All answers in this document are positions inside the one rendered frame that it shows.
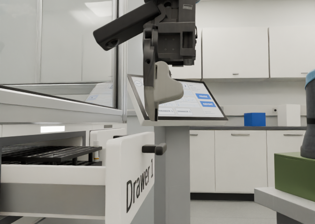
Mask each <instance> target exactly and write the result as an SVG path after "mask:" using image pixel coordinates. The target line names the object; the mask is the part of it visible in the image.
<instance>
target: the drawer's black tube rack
mask: <svg viewBox="0 0 315 224"><path fill-rule="evenodd" d="M89 147H92V146H12V145H9V146H2V153H1V164H24V165H73V166H102V161H99V162H94V161H93V153H89V160H88V161H78V160H77V157H76V158H73V159H72V161H67V160H66V161H63V162H48V157H54V156H56V155H60V154H64V153H68V152H72V151H77V150H80V149H85V148H89Z"/></svg>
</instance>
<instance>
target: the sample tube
mask: <svg viewBox="0 0 315 224"><path fill-rule="evenodd" d="M99 146H100V141H93V147H99ZM93 161H94V162H99V151H95V152H94V155H93Z"/></svg>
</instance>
